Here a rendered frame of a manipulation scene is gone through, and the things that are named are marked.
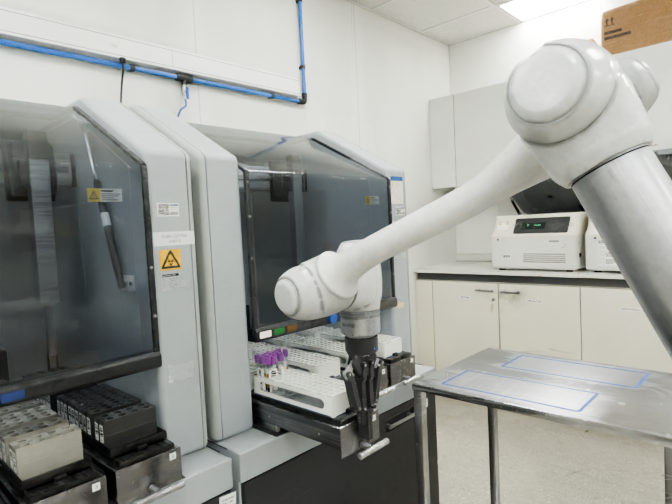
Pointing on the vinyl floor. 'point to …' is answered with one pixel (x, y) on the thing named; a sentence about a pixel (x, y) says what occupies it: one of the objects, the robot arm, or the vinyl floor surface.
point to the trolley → (550, 401)
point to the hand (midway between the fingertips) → (365, 423)
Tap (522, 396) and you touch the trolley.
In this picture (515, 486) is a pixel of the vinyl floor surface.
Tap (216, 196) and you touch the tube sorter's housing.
